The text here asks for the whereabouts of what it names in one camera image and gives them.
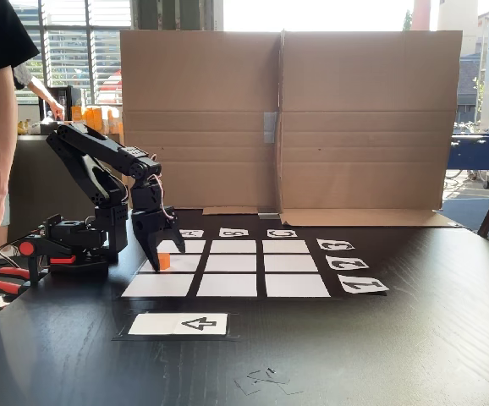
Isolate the wooden counter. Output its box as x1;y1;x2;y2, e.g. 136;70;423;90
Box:
7;133;124;255

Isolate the black tray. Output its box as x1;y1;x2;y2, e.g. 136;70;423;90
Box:
30;122;59;136

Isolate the orange snack package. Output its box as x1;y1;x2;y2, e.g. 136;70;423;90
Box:
107;107;124;135
83;107;104;132
70;105;88;128

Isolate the grey tape on cardboard seam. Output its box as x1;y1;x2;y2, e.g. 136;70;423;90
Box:
263;112;279;144

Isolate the cardboard panel with wide flap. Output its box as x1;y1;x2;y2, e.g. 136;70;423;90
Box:
277;28;465;229

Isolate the cardboard panel with narrow flap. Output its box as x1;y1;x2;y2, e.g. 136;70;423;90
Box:
119;28;284;217

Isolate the black mini fridge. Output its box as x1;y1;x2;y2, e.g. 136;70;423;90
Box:
47;85;85;124

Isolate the white arrow paper sheet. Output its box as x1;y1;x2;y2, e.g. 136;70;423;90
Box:
128;312;228;336

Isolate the paper label number 2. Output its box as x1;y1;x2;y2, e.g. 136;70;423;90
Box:
325;255;371;271

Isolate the white nine-square paper grid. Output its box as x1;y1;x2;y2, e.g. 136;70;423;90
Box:
119;239;343;300

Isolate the paper label number 1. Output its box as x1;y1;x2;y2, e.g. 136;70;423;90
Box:
336;274;390;295

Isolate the paper label number 3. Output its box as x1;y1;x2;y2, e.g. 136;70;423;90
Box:
316;238;355;251

